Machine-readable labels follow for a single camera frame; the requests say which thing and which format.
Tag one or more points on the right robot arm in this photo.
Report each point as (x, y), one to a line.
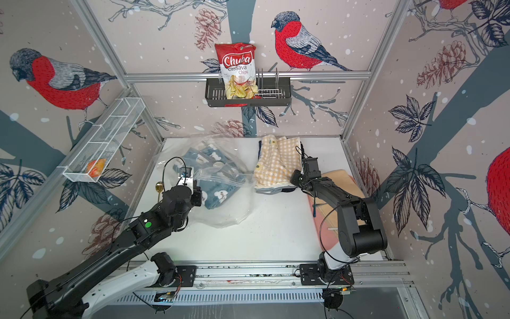
(359, 225)

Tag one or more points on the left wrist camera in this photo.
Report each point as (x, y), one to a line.
(185, 177)

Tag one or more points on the beige checkered blanket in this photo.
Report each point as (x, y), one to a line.
(279, 161)

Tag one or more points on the orange item in basket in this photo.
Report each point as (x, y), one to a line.
(95, 168)

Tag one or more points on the white mesh wall basket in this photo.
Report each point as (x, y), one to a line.
(106, 138)

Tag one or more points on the beige pink cutting board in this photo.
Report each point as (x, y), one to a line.
(328, 229)

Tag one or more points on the red Chuba chips bag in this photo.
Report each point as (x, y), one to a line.
(238, 70)

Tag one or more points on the clear plastic vacuum bag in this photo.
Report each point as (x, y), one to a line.
(235, 209)

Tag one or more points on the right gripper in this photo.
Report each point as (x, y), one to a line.
(293, 178)

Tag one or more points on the gold spoon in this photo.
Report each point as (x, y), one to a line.
(159, 187)

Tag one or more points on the teal bear blanket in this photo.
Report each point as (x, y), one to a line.
(216, 174)

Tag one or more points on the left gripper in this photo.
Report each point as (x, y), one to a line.
(198, 195)

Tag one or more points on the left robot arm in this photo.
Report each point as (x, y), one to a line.
(63, 297)

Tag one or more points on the black wall shelf basket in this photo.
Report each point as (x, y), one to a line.
(272, 92)

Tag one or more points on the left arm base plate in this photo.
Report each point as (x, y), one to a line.
(178, 276)

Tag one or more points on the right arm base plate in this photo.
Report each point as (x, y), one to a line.
(312, 275)

